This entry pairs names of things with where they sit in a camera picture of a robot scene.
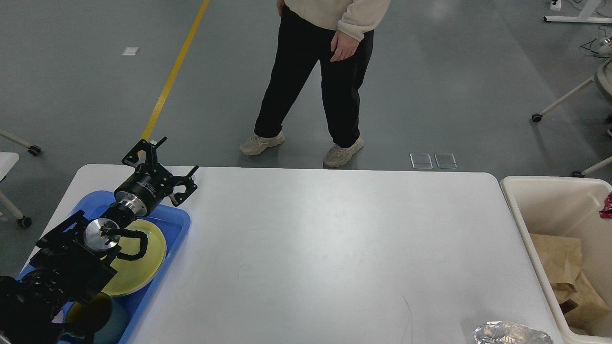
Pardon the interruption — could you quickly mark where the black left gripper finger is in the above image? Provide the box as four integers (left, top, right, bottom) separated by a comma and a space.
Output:
121, 137, 168, 175
167, 165, 199, 207

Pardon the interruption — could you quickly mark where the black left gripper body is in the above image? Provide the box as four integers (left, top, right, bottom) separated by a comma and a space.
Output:
114, 165, 174, 217

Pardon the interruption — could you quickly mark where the yellow plastic plate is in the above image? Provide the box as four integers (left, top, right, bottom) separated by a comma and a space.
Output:
102, 219, 167, 298

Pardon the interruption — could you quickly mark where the teal mug yellow inside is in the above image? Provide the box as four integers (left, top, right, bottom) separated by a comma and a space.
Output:
64, 292, 131, 344

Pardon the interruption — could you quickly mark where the silver foil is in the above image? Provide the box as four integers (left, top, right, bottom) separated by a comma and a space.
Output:
473, 322, 553, 344

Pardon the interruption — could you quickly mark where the brown paper bag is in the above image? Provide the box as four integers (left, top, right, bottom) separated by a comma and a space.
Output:
530, 233, 583, 303

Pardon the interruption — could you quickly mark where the crushed red can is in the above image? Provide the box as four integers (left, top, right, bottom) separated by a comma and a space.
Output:
599, 192, 612, 220

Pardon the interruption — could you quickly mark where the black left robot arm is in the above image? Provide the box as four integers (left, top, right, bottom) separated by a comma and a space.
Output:
1, 139, 197, 344

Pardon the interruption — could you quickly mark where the blue plastic tray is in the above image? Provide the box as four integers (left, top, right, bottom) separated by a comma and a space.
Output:
44, 190, 191, 344

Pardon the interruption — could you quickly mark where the white caster leg left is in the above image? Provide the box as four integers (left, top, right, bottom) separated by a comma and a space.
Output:
0, 129, 42, 156

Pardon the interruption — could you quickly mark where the person in cream sweater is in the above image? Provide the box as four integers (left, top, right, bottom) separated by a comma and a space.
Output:
239, 0, 391, 168

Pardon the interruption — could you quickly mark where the clear floor plate left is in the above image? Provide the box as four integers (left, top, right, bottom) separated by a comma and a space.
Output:
410, 153, 434, 169

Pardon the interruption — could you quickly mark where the clear floor plate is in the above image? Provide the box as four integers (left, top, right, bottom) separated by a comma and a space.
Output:
410, 153, 434, 169
434, 153, 458, 169

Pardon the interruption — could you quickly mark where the clear floor plate right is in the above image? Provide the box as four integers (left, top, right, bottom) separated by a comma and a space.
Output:
434, 153, 458, 169

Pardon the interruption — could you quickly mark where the white chair leg with caster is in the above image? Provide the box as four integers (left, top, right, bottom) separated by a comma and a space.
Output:
531, 58, 612, 123

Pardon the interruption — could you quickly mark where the beige plastic bin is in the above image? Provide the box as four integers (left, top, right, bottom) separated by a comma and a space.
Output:
501, 176, 612, 344

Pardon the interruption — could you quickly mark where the white desk base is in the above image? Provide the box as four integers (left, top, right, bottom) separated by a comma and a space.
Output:
543, 0, 612, 25

